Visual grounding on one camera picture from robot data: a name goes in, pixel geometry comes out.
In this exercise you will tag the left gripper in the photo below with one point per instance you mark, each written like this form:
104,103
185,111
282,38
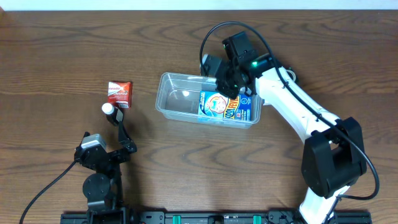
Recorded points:
115,154

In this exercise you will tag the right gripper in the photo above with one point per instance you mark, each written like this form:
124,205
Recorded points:
228,82

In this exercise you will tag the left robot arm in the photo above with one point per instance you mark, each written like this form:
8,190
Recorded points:
103,189

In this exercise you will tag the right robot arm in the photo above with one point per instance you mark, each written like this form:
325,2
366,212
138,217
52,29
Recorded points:
333,154

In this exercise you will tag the clear plastic container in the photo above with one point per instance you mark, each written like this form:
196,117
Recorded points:
178,99

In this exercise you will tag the dark bottle white cap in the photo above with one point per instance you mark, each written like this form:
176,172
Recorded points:
113,114

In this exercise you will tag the red Panadol box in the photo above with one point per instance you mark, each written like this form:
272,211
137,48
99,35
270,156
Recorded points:
120,94

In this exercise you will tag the green Zam-Buk box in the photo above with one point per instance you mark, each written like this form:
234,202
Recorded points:
292,75

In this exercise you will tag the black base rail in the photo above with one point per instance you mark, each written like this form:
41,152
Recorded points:
214,217

